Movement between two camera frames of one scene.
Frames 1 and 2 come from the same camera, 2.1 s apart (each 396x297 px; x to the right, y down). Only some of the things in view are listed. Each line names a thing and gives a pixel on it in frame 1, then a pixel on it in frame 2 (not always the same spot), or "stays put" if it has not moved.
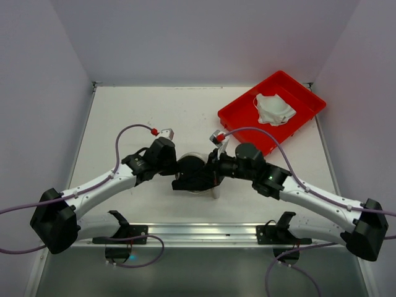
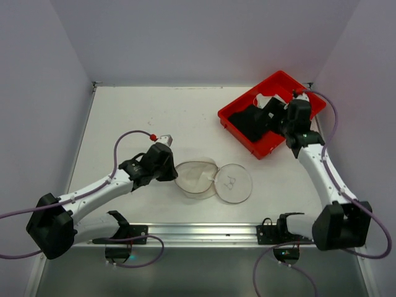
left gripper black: x=188 y=165 stays put
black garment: x=194 y=174 -> x=251 y=120
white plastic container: x=198 y=154 -> x=203 y=178
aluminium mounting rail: x=211 y=235 stays put
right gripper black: x=213 y=169 -> x=270 y=110
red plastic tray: x=242 y=112 stays put
